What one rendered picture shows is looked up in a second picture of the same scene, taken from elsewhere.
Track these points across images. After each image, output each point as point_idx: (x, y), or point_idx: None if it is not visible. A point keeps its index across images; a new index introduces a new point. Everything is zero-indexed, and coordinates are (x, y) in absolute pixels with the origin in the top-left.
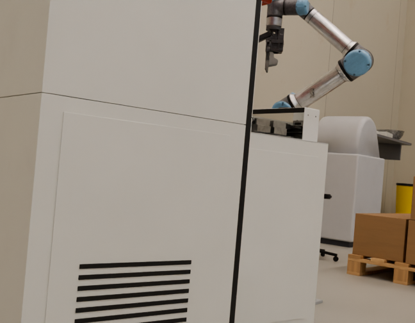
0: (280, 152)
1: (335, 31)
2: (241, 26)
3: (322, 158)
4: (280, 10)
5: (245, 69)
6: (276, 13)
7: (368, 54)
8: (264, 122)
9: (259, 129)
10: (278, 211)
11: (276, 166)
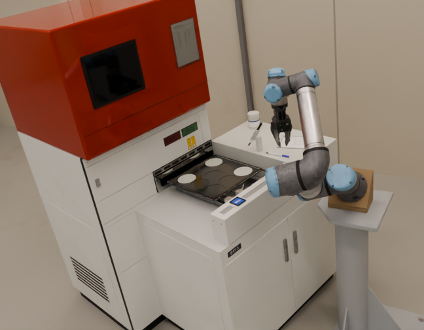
0: (180, 242)
1: (301, 126)
2: (79, 174)
3: (216, 261)
4: None
5: (89, 198)
6: None
7: (274, 179)
8: None
9: None
10: (190, 279)
11: (179, 250)
